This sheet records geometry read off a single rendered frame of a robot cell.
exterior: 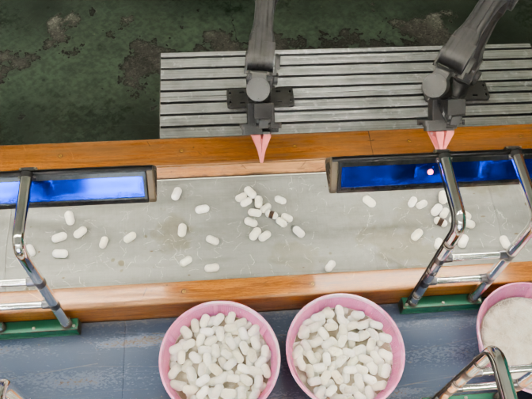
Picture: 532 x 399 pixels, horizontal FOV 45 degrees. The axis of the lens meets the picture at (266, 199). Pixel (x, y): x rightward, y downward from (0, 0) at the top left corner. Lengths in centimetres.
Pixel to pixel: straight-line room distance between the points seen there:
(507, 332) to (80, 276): 102
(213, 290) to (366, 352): 38
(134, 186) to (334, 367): 61
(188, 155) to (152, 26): 150
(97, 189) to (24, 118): 161
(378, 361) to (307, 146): 59
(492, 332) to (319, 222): 49
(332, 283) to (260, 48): 59
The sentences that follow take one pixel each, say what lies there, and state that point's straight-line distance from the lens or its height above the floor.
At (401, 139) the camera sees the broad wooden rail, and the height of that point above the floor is 76.
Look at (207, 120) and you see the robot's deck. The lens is 187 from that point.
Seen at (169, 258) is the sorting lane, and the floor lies 74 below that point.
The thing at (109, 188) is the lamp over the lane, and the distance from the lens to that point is 128.
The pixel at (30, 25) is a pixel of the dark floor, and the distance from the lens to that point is 323.
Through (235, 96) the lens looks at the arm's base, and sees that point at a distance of 192.
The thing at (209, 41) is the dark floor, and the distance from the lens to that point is 303.
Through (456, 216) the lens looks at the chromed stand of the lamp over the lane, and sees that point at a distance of 126.
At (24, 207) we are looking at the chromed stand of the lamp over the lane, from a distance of 125.
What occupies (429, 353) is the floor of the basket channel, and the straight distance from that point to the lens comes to 161.
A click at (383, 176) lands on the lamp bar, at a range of 131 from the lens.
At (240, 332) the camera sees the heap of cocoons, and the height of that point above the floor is 74.
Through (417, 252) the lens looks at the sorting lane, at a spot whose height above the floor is 74.
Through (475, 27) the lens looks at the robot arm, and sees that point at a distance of 165.
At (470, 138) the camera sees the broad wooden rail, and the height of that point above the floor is 76.
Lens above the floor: 215
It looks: 59 degrees down
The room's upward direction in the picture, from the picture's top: 5 degrees clockwise
